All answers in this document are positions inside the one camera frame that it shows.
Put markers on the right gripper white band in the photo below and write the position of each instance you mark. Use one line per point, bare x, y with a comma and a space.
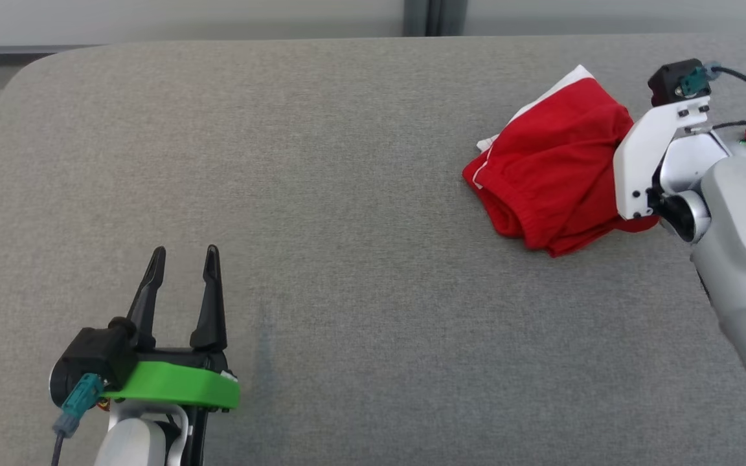
642, 155

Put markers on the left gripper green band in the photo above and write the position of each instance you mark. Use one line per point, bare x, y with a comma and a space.
179, 385

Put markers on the red Bulls 23 shorts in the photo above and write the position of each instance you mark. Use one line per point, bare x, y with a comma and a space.
554, 168

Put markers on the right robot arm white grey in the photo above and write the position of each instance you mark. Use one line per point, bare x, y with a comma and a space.
742, 259

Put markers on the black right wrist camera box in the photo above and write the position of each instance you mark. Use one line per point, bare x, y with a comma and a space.
667, 81

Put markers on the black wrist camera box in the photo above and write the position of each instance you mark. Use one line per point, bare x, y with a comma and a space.
667, 81
98, 349

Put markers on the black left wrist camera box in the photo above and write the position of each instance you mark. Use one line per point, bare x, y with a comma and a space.
98, 349

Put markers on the grey vertical wall post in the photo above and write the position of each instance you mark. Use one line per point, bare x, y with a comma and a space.
434, 16

